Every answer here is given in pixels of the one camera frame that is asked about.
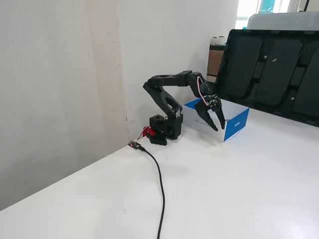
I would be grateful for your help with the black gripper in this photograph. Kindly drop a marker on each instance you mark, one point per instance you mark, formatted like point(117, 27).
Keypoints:
point(205, 107)

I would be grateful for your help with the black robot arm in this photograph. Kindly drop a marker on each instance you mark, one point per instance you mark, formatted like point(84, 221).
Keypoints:
point(162, 99)

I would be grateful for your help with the blue and white cardboard box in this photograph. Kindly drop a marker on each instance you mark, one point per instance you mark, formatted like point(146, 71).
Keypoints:
point(235, 124)

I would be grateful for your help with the brown cardboard box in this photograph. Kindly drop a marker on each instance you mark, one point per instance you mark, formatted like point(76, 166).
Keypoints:
point(214, 62)

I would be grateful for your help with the red clamp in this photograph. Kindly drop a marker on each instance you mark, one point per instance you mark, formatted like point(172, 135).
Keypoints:
point(149, 130)

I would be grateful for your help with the black plastic tray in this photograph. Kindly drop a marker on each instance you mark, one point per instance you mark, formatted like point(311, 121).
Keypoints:
point(274, 72)

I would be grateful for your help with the white cup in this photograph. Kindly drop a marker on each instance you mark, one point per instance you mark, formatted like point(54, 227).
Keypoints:
point(221, 40)
point(214, 40)

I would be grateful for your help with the small controller board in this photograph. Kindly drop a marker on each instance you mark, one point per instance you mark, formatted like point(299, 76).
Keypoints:
point(134, 145)

